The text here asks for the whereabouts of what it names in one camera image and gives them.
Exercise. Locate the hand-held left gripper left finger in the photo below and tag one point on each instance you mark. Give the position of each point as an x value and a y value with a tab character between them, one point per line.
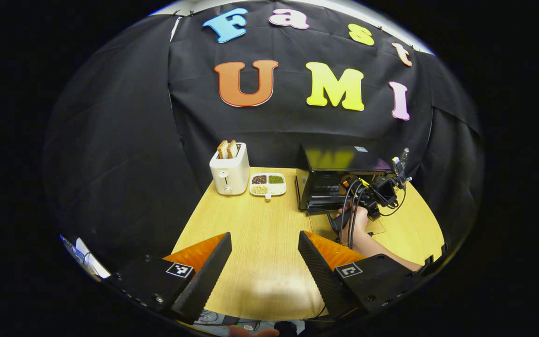
211	276

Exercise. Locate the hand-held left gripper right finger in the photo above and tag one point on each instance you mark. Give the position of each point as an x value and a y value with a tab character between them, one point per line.
321	276

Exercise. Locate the black electric oven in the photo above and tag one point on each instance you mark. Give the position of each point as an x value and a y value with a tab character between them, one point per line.
325	187

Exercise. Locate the white toaster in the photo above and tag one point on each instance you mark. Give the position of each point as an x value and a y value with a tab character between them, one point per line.
229	178

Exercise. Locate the white divided dish with beans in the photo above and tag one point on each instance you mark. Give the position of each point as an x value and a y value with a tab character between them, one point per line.
268	184

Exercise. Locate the toast slice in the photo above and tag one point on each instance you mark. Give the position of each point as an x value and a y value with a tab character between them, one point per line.
222	150
233	148

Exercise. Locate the black backdrop cloth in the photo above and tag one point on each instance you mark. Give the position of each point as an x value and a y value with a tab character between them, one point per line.
124	140

